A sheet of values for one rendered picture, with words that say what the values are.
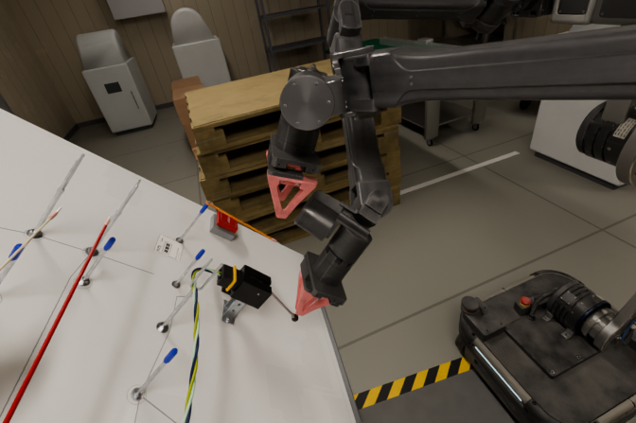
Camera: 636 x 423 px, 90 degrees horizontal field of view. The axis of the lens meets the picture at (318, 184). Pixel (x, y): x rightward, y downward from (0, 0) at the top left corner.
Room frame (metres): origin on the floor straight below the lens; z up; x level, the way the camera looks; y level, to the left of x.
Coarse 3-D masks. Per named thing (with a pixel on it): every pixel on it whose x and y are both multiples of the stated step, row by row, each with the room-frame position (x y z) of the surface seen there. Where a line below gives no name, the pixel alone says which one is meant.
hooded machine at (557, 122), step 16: (544, 112) 2.34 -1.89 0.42; (560, 112) 2.21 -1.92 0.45; (576, 112) 2.10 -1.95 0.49; (544, 128) 2.30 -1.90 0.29; (560, 128) 2.18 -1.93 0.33; (576, 128) 2.07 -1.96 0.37; (544, 144) 2.27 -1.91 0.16; (560, 144) 2.15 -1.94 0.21; (560, 160) 2.11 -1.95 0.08; (576, 160) 2.00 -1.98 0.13; (592, 160) 1.90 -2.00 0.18; (592, 176) 1.90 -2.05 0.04; (608, 176) 1.78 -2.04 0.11
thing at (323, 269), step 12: (324, 252) 0.40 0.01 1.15; (312, 264) 0.41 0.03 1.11; (324, 264) 0.39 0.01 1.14; (336, 264) 0.38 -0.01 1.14; (348, 264) 0.39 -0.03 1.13; (312, 276) 0.38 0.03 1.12; (324, 276) 0.38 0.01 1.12; (336, 276) 0.37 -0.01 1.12; (312, 288) 0.36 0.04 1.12; (324, 288) 0.36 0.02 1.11; (336, 288) 0.37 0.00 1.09; (336, 300) 0.35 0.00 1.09
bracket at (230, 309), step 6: (234, 300) 0.39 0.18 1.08; (228, 306) 0.39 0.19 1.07; (234, 306) 0.37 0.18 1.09; (240, 306) 0.37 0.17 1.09; (222, 312) 0.37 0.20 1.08; (228, 312) 0.37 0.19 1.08; (234, 312) 0.37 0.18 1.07; (222, 318) 0.36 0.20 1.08; (228, 318) 0.36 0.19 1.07; (234, 318) 0.37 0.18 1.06
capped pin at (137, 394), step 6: (174, 348) 0.22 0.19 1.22; (168, 354) 0.22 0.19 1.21; (174, 354) 0.21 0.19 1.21; (168, 360) 0.21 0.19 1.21; (162, 366) 0.21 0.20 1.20; (156, 372) 0.21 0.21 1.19; (150, 378) 0.21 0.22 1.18; (144, 384) 0.21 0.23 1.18; (132, 390) 0.21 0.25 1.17; (138, 390) 0.21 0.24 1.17; (132, 396) 0.20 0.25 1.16; (138, 396) 0.20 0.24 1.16
